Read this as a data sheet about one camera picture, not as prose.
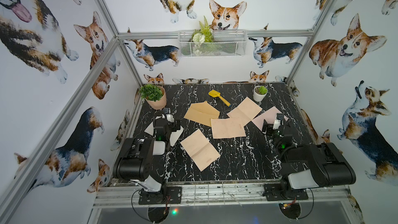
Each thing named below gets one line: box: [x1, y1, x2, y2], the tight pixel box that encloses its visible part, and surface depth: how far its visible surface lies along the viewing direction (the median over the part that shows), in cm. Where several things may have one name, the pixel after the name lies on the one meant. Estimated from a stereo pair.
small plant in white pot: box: [253, 85, 268, 102], surface depth 106 cm
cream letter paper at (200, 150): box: [179, 128, 221, 172], surface depth 90 cm
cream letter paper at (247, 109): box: [226, 96, 263, 120], surface depth 107 cm
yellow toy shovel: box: [207, 89, 232, 108], surface depth 115 cm
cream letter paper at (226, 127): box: [210, 118, 247, 139], surface depth 98 cm
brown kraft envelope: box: [183, 100, 221, 128], surface depth 106 cm
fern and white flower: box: [190, 15, 215, 55], surface depth 85 cm
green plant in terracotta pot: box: [138, 84, 167, 110], surface depth 97 cm
